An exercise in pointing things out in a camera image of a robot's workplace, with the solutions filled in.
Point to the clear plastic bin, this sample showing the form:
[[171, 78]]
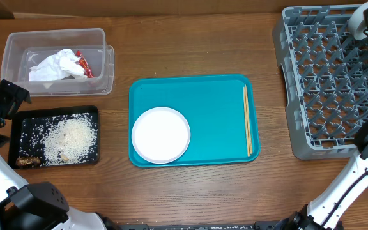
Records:
[[25, 50]]

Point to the black food waste tray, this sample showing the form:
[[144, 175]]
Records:
[[30, 128]]

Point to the teal plastic tray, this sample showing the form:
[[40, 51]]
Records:
[[212, 105]]

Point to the white tissue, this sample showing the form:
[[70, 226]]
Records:
[[59, 66]]

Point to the spilled rice pile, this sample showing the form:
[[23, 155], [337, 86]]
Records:
[[71, 140]]

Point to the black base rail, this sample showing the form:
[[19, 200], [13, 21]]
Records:
[[260, 225]]

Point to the brown food scrap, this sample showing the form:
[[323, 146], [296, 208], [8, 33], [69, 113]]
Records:
[[26, 162]]

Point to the large white plate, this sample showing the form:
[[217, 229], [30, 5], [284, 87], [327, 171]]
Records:
[[161, 135]]

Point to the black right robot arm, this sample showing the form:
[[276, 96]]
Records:
[[326, 210]]

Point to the grey dishwasher rack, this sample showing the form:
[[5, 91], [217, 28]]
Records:
[[326, 76]]

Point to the grey-green bowl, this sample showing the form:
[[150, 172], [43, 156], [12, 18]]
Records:
[[356, 23]]

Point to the red snack wrapper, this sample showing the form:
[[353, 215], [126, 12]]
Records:
[[83, 63]]

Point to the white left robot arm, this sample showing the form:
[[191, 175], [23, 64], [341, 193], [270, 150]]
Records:
[[39, 205]]

